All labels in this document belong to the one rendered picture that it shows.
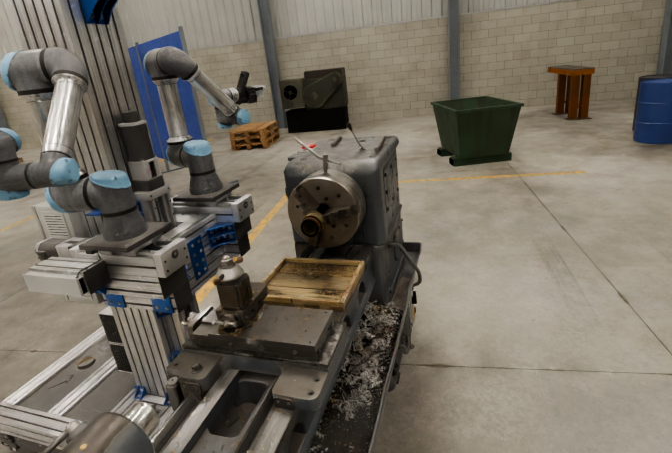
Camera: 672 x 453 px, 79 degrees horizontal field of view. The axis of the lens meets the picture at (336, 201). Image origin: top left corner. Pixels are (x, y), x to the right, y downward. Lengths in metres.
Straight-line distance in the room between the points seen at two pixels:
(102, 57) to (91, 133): 0.29
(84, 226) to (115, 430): 1.30
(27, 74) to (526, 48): 11.11
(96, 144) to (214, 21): 11.14
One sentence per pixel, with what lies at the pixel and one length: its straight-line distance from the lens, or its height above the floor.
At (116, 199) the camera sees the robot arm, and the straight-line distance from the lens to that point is 1.58.
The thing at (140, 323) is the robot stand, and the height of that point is 0.65.
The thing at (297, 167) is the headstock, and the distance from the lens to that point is 1.85.
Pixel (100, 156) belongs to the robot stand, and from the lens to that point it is 1.83.
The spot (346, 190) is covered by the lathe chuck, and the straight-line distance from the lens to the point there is 1.62.
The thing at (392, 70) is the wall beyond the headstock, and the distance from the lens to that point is 11.51.
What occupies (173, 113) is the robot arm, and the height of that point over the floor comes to 1.53.
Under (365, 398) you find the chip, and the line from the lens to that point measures 1.57.
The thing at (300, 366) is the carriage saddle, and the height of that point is 0.91.
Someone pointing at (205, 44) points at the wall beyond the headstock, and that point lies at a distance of 12.90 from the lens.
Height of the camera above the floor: 1.67
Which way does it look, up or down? 19 degrees down
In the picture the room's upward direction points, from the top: 7 degrees counter-clockwise
